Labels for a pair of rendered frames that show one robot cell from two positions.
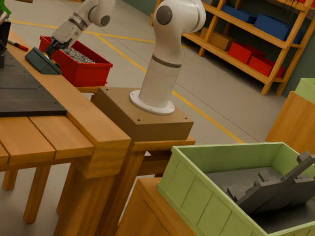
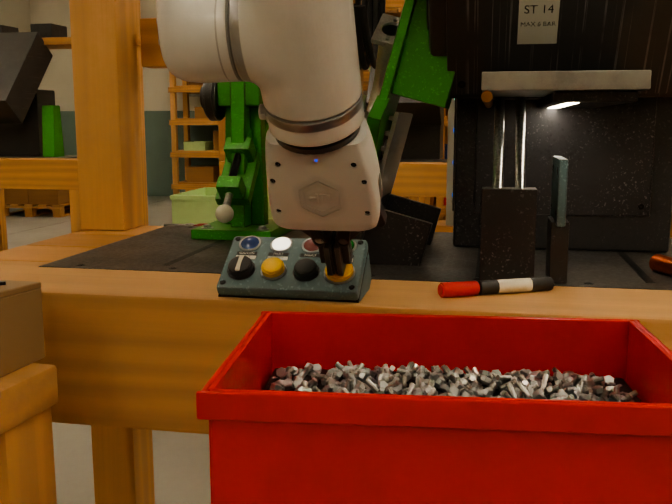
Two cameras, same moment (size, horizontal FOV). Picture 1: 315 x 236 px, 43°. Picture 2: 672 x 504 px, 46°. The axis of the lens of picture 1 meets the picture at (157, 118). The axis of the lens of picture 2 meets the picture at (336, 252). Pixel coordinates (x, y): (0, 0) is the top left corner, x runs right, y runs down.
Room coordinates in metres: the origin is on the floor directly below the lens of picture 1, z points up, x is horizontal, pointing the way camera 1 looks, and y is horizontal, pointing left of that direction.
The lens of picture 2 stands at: (2.30, 0.14, 1.08)
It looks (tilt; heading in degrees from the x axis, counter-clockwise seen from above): 9 degrees down; 151
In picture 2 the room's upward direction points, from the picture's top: straight up
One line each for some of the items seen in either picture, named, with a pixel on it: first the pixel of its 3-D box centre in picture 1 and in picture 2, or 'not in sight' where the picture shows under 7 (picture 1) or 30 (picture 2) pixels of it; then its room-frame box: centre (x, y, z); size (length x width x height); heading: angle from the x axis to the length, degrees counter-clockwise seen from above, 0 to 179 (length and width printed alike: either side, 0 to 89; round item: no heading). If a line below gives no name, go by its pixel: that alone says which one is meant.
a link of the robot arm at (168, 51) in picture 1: (172, 31); not in sight; (1.48, 0.06, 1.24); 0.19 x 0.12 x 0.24; 152
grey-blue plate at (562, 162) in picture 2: not in sight; (557, 217); (1.62, 0.82, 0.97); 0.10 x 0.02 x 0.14; 140
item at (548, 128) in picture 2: not in sight; (557, 129); (1.40, 1.02, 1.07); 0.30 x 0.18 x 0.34; 50
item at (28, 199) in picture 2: not in sight; (53, 193); (-7.95, 1.91, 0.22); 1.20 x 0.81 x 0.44; 141
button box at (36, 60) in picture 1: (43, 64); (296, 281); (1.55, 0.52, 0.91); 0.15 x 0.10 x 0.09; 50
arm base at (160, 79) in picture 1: (159, 82); not in sight; (1.52, 0.04, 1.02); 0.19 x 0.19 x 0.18
